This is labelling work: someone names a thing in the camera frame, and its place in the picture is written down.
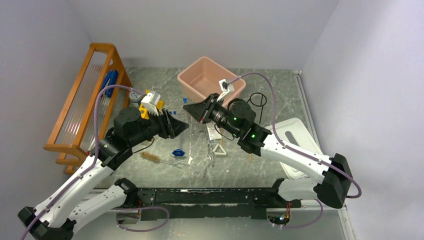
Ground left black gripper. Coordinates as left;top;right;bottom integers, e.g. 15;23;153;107
128;106;189;147

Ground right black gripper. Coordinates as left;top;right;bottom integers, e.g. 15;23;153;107
183;93;241;137

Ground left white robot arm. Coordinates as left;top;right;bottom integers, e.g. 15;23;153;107
18;107;189;240

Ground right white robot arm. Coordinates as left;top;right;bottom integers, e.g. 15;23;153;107
183;93;353;209

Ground clear acrylic tube rack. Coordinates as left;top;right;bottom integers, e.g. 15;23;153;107
167;107;191;124

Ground metal crucible tongs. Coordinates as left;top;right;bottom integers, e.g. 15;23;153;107
197;123;215;167

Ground white powder zip bag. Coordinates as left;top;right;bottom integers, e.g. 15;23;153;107
205;122;222;141

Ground pink plastic bin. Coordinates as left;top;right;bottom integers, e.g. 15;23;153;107
177;56;237;103

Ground yellow test tube rack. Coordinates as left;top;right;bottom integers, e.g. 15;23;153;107
139;90;165;119

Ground brown test tube brush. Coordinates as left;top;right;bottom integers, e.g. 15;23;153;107
139;151;181;169

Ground white clay triangle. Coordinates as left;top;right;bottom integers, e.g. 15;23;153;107
212;143;228;156

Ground yellow rubber tubing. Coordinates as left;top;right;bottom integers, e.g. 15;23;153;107
220;139;253;163

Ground blue clamp on rack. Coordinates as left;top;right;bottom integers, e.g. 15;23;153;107
100;70;119;99

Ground white plastic lid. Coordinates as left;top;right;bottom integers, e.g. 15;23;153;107
259;117;328;183

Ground wooden drying rack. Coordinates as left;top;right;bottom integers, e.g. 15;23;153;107
44;42;132;175

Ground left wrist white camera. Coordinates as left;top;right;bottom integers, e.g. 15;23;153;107
141;91;161;116

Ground wrist white camera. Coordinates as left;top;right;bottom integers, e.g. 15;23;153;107
217;79;235;102
141;91;161;116

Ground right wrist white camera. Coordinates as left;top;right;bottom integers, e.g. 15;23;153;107
217;79;235;102

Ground black ring stand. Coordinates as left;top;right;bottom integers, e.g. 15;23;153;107
247;92;268;124

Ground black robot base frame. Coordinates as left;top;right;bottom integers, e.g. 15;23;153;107
121;187;302;221

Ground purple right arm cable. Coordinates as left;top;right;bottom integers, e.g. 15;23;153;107
228;72;363;230

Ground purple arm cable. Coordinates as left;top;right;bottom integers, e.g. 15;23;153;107
19;84;170;240
228;72;363;230

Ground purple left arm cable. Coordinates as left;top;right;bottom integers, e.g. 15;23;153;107
19;84;170;240

